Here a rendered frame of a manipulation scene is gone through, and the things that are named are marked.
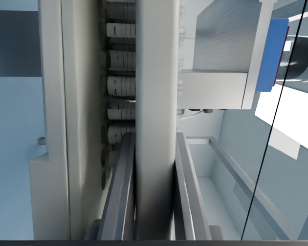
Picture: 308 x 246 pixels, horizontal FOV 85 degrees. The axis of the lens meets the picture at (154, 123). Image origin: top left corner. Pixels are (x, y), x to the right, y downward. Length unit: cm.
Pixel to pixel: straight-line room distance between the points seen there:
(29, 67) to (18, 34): 10
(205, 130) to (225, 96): 390
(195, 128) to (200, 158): 97
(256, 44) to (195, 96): 20
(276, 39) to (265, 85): 12
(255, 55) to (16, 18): 72
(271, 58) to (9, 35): 81
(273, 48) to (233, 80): 14
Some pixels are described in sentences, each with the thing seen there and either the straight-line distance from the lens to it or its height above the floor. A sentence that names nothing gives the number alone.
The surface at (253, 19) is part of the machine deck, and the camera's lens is 58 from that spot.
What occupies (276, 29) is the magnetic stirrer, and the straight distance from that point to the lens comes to 62.
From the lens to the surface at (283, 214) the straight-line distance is 77.
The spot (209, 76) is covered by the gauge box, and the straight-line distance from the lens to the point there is 50.
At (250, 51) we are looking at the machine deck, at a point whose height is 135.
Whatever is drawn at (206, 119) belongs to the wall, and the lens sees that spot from 430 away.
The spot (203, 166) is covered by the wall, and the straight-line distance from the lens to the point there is 506.
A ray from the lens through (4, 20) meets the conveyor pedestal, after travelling 77.
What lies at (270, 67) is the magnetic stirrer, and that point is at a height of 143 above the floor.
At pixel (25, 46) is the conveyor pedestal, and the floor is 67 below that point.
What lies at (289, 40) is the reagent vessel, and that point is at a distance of 70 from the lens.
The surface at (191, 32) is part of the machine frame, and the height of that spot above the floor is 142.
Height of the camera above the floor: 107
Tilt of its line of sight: 2 degrees up
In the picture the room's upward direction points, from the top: 90 degrees clockwise
